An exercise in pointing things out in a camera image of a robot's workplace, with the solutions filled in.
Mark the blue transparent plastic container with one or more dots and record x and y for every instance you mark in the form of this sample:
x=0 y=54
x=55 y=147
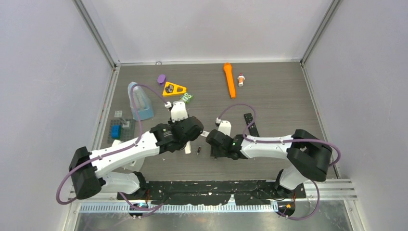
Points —
x=139 y=101

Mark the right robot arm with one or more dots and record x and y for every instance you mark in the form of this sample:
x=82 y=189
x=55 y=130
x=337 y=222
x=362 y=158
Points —
x=309 y=157

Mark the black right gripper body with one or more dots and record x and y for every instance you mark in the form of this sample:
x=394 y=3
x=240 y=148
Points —
x=218 y=153

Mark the white rectangular thermometer device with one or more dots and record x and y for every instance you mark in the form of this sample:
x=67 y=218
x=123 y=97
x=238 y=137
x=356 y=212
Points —
x=187 y=148

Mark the grey lego small plate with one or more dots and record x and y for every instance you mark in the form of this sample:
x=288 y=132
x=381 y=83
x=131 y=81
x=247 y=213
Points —
x=118 y=113

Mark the grey lego baseplate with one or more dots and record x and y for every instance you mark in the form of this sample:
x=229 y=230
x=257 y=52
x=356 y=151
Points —
x=127 y=132

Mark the yellow triangle shape toy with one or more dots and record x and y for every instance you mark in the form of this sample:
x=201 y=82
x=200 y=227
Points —
x=178 y=90

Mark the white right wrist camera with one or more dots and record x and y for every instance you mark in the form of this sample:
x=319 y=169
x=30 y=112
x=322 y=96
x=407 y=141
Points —
x=223 y=126

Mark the blue lego brick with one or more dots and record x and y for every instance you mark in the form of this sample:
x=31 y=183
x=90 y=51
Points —
x=116 y=131

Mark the green owl toy block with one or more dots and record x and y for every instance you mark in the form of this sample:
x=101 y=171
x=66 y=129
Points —
x=186 y=97

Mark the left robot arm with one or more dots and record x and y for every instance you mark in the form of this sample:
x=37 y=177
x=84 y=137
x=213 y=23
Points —
x=92 y=172

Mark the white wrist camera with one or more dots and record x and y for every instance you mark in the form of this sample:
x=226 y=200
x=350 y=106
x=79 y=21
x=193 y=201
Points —
x=177 y=110
x=223 y=126

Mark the black remote control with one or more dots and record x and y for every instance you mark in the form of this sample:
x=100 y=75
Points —
x=252 y=129

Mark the purple cylinder toy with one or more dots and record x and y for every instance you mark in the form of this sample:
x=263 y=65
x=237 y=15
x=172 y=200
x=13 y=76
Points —
x=161 y=80

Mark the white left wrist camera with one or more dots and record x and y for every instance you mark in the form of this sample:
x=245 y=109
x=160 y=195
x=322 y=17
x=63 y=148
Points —
x=177 y=110

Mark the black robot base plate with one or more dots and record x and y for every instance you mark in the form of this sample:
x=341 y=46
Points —
x=219 y=192

